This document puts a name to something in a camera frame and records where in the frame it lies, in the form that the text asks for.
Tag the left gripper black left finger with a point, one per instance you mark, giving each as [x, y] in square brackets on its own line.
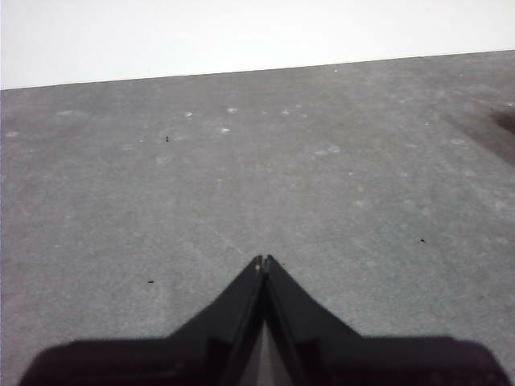
[161, 362]

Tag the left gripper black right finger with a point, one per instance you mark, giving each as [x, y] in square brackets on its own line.
[362, 362]

